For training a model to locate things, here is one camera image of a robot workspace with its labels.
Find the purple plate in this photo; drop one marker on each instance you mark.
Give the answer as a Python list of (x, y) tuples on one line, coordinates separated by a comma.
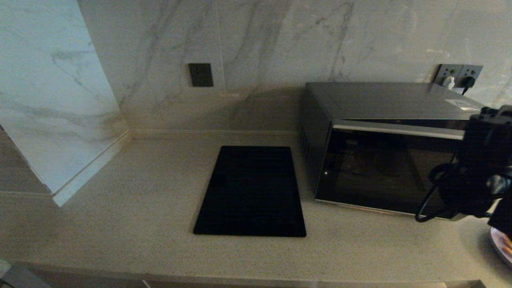
[(498, 246)]

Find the silver microwave oven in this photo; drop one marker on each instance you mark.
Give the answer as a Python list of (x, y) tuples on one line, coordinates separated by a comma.
[(380, 100)]

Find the dark wall switch panel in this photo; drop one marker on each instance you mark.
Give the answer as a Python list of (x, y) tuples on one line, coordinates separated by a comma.
[(200, 75)]

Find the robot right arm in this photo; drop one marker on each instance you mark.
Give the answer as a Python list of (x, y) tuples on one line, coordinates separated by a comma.
[(476, 188)]

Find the microwave oven door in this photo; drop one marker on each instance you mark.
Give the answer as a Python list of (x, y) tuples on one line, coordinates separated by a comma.
[(380, 172)]

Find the black power plug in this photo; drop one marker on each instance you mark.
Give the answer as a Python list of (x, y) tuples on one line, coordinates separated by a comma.
[(468, 82)]

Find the grey wall outlet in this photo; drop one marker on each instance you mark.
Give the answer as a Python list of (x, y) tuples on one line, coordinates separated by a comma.
[(474, 70), (447, 70)]

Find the orange french fry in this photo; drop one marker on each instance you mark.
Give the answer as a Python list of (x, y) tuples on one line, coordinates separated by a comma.
[(507, 242), (508, 250)]

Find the black induction cooktop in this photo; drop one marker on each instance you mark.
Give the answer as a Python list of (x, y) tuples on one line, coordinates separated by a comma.
[(252, 192)]

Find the white power plug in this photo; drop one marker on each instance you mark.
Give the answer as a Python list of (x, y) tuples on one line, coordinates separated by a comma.
[(449, 82)]

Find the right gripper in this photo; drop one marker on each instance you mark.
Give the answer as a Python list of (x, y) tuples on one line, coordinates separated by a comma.
[(490, 136)]

